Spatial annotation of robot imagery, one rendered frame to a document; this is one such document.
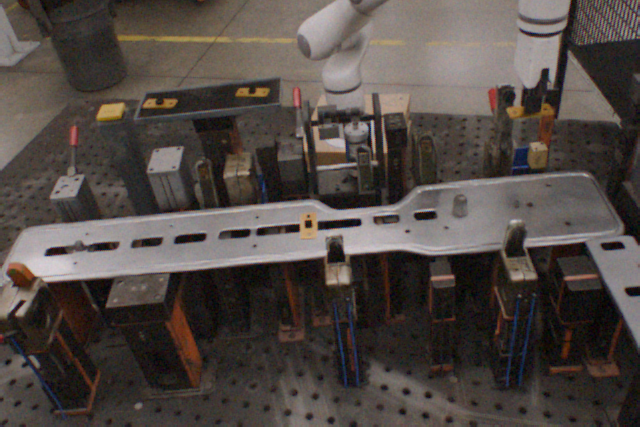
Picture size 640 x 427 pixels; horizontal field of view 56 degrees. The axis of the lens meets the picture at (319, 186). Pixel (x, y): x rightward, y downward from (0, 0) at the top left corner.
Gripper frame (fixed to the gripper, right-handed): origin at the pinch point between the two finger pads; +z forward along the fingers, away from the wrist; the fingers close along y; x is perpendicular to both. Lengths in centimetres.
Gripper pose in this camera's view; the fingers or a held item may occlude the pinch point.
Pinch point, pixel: (531, 100)
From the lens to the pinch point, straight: 126.1
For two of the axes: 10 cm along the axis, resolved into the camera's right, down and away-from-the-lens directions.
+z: 1.1, 7.7, 6.3
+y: 0.3, 6.3, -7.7
